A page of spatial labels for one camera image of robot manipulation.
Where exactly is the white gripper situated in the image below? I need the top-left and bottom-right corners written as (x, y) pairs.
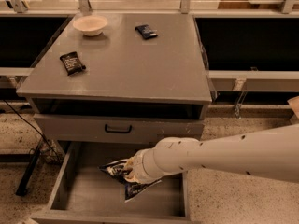
top-left (124, 149), bottom-right (157, 184)

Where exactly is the blue chip bag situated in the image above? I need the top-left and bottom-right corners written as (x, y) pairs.
top-left (98, 159), bottom-right (161, 202)

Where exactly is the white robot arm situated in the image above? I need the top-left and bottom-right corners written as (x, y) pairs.
top-left (125, 124), bottom-right (299, 184)

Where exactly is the open grey bottom drawer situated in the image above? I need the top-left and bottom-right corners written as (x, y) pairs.
top-left (32, 142), bottom-right (191, 224)

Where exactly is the closed grey drawer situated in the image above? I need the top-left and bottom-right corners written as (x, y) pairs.
top-left (34, 114), bottom-right (204, 144)

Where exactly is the grey drawer cabinet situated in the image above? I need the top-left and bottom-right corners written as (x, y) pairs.
top-left (16, 12), bottom-right (213, 147)

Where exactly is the black power strip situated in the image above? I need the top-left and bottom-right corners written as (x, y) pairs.
top-left (15, 145), bottom-right (40, 197)

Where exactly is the black snack packet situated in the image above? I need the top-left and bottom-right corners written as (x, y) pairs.
top-left (60, 51), bottom-right (86, 76)

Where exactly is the small dark blue snack packet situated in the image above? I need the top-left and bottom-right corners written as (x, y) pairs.
top-left (135, 24), bottom-right (158, 40)

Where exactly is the white bowl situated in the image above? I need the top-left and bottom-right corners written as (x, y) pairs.
top-left (73, 15), bottom-right (108, 36)

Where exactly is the black drawer handle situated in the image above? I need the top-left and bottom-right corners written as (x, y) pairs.
top-left (104, 124), bottom-right (132, 134)

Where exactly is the black floor cable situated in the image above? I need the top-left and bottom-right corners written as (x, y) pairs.
top-left (0, 98), bottom-right (64, 161)

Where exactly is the metal bracket under shelf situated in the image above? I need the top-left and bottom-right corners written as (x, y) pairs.
top-left (233, 78), bottom-right (247, 119)

